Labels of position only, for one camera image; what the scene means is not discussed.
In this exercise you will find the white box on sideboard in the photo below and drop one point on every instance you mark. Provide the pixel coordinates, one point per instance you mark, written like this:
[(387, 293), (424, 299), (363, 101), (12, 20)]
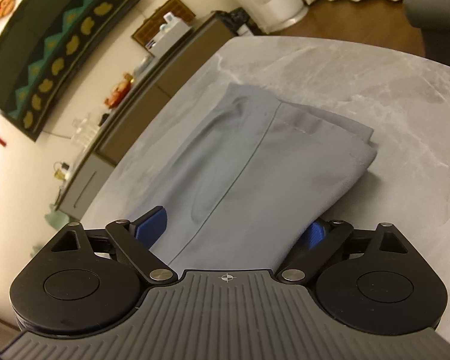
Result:
[(169, 34)]

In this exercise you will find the clear glass bottles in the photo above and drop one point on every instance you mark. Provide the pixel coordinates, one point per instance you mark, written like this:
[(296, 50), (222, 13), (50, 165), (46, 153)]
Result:
[(84, 132)]

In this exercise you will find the grey trousers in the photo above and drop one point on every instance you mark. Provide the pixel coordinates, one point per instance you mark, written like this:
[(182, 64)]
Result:
[(248, 181)]

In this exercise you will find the brown lattice tray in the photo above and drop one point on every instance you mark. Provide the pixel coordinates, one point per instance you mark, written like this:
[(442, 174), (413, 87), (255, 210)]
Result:
[(151, 26)]

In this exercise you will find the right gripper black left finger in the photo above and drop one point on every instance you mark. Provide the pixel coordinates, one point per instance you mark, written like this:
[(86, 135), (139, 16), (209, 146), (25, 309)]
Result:
[(89, 280)]

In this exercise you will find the dark wall hanging yellow motifs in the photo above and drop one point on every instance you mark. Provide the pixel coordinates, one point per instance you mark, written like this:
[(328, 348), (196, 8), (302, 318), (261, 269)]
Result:
[(42, 47)]

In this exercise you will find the red orange ornament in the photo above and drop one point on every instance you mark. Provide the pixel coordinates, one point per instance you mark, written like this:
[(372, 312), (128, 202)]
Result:
[(119, 92)]

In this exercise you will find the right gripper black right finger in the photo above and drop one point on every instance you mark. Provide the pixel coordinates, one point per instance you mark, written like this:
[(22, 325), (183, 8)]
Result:
[(374, 281)]

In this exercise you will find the long low grey sideboard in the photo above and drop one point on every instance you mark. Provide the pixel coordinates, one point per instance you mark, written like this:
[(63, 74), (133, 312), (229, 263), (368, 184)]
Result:
[(152, 90)]

